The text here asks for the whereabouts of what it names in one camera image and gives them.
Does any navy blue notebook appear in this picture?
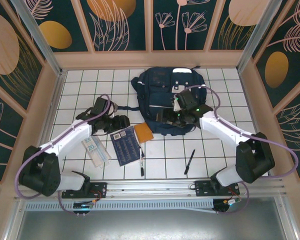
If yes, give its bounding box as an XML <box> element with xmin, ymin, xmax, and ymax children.
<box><xmin>109</xmin><ymin>125</ymin><xmax>146</xmax><ymax>166</ymax></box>

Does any orange leather wallet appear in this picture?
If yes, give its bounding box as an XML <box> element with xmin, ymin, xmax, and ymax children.
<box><xmin>134</xmin><ymin>122</ymin><xmax>154</xmax><ymax>144</ymax></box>

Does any clear plastic pencil case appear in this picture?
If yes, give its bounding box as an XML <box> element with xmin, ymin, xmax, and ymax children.
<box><xmin>81</xmin><ymin>134</ymin><xmax>113</xmax><ymax>169</ymax></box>

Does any navy blue backpack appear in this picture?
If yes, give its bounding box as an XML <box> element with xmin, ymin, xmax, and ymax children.
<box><xmin>114</xmin><ymin>66</ymin><xmax>207</xmax><ymax>137</ymax></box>

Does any black and white marker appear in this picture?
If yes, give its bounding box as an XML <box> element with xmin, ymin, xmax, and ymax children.
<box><xmin>138</xmin><ymin>147</ymin><xmax>145</xmax><ymax>176</ymax></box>

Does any black pen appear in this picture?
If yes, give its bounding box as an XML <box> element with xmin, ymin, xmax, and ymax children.
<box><xmin>184</xmin><ymin>149</ymin><xmax>196</xmax><ymax>175</ymax></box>

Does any small controller board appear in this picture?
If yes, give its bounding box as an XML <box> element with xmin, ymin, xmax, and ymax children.
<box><xmin>213</xmin><ymin>198</ymin><xmax>241</xmax><ymax>215</ymax></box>
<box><xmin>73</xmin><ymin>202</ymin><xmax>94</xmax><ymax>216</ymax></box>

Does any grey metal sheet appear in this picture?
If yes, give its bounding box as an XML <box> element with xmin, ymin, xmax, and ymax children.
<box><xmin>4</xmin><ymin>197</ymin><xmax>298</xmax><ymax>240</ymax></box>

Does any aluminium side rail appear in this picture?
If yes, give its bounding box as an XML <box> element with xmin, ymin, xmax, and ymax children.
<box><xmin>29</xmin><ymin>71</ymin><xmax>67</xmax><ymax>181</ymax></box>
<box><xmin>237</xmin><ymin>71</ymin><xmax>275</xmax><ymax>177</ymax></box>

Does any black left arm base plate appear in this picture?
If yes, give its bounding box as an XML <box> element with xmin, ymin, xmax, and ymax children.
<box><xmin>61</xmin><ymin>181</ymin><xmax>108</xmax><ymax>200</ymax></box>

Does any aluminium mounting rail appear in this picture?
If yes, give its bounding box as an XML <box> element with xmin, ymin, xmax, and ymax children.
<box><xmin>13</xmin><ymin>176</ymin><xmax>288</xmax><ymax>201</ymax></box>

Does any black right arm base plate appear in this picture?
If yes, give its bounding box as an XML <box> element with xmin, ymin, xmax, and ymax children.
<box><xmin>194</xmin><ymin>180</ymin><xmax>241</xmax><ymax>197</ymax></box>

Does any grey slotted cable duct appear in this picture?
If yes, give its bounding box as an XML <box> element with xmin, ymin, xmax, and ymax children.
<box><xmin>24</xmin><ymin>198</ymin><xmax>238</xmax><ymax>214</ymax></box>

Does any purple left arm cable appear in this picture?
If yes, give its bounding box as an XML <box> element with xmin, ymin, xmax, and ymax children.
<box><xmin>17</xmin><ymin>93</ymin><xmax>116</xmax><ymax>216</ymax></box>

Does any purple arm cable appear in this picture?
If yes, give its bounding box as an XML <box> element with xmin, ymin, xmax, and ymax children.
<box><xmin>184</xmin><ymin>84</ymin><xmax>300</xmax><ymax>216</ymax></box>
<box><xmin>17</xmin><ymin>93</ymin><xmax>116</xmax><ymax>216</ymax></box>

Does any aluminium frame post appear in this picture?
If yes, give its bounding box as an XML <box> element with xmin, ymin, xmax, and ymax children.
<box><xmin>9</xmin><ymin>0</ymin><xmax>67</xmax><ymax>77</ymax></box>
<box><xmin>236</xmin><ymin>0</ymin><xmax>282</xmax><ymax>73</ymax></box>

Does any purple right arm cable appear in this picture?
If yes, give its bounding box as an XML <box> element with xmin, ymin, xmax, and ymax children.
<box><xmin>184</xmin><ymin>84</ymin><xmax>300</xmax><ymax>216</ymax></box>

